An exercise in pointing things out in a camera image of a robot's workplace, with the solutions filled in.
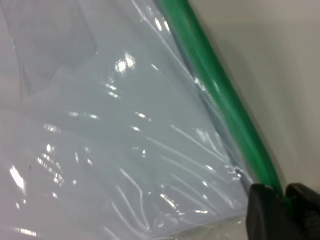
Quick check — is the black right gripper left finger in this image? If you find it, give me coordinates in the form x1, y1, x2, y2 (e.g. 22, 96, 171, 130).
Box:
245, 183, 301, 240

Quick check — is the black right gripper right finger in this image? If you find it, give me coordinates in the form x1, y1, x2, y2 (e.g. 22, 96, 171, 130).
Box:
284, 182, 320, 240

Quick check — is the clear zip bag green zipper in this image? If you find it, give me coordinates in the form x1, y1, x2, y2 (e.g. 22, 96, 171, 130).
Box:
0, 0, 286, 240

